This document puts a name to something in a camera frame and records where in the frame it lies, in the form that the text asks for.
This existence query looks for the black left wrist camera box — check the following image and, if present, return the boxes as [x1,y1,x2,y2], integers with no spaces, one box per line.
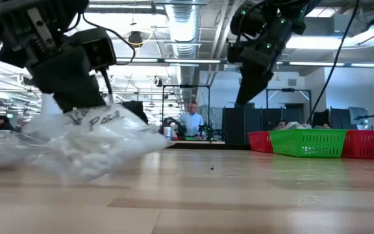
[71,27,117,71]

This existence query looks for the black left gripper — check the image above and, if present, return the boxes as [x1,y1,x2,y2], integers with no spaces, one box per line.
[0,0,107,114]

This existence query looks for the bright ceiling light panel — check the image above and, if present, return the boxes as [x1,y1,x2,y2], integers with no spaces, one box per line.
[284,6,374,50]

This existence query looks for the grey background monitor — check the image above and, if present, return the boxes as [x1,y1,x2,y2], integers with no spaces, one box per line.
[348,106,369,126]

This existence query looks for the long ceiling light rail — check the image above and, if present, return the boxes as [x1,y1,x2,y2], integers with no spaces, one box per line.
[0,55,374,68]

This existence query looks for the black ceiling cable reel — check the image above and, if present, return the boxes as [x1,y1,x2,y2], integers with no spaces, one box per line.
[128,31,144,48]

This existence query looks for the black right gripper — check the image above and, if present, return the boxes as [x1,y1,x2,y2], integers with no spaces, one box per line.
[234,18,307,106]

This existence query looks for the green plastic basket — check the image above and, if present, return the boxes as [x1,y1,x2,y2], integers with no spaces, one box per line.
[269,129,349,159]

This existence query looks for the background wooden table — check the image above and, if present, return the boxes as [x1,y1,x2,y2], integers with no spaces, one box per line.
[170,139,227,146]

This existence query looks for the red plastic basket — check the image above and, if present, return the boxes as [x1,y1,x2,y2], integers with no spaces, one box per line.
[341,129,374,160]
[247,131,274,153]

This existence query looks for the white pillar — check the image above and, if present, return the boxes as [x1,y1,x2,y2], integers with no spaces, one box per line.
[40,93,63,115]

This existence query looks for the black background monitor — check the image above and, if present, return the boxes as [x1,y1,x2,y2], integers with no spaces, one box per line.
[121,100,149,125]

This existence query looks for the black partition screens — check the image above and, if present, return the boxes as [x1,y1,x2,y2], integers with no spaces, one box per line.
[222,103,305,146]

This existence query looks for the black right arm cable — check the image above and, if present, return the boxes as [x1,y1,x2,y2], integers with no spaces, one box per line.
[306,0,360,124]

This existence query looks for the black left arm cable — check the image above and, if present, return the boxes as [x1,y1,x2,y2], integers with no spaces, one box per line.
[82,14,138,98]

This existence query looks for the grey curtain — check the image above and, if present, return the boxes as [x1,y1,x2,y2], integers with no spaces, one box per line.
[203,104,223,131]

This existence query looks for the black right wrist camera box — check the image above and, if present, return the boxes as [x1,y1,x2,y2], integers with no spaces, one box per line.
[227,41,251,64]

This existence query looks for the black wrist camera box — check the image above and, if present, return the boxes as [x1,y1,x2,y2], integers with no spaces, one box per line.
[71,27,117,71]
[227,41,251,64]

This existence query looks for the silver ventilation duct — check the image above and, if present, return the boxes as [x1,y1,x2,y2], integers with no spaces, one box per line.
[166,3,204,86]

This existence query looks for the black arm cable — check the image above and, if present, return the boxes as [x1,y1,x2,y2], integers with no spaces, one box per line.
[306,0,360,124]
[82,14,138,98]

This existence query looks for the black background gantry frame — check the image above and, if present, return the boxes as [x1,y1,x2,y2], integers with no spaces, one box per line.
[162,84,211,141]
[266,87,312,131]

